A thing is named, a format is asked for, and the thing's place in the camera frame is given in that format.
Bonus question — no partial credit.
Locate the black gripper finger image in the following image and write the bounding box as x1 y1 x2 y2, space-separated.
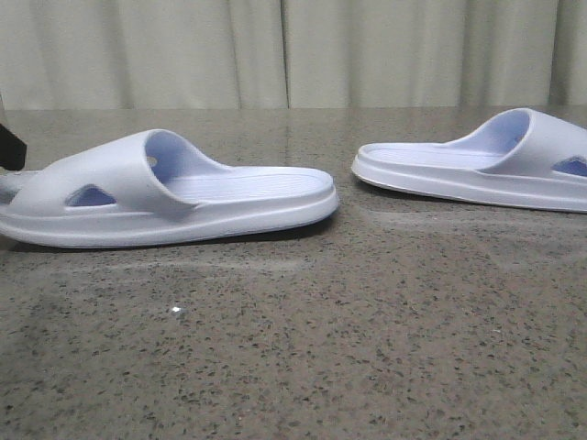
0 124 27 171

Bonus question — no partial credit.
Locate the light blue slipper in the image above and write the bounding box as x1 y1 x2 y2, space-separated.
351 108 586 213
1 129 338 248

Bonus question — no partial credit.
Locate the beige pleated curtain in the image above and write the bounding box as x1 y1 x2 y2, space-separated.
1 1 586 110

